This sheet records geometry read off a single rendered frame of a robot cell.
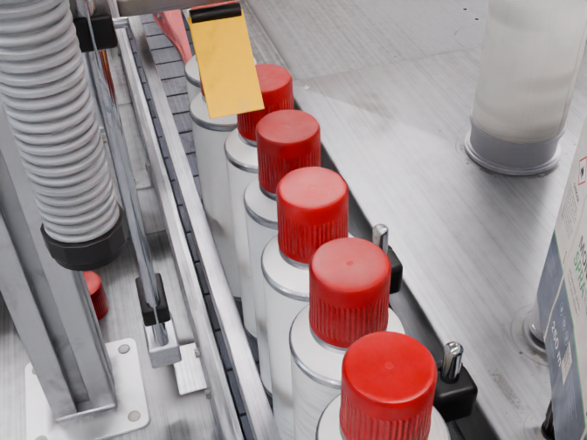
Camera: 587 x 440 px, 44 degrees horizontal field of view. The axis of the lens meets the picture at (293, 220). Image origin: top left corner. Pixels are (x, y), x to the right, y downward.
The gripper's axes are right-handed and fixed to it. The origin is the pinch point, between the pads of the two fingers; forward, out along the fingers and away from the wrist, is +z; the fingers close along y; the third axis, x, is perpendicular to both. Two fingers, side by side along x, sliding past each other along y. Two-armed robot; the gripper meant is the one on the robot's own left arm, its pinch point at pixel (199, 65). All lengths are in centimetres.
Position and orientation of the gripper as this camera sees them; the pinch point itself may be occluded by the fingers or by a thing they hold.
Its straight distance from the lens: 74.0
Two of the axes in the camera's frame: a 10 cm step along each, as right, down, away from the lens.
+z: 2.3, 9.7, 0.5
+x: -2.2, 0.0, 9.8
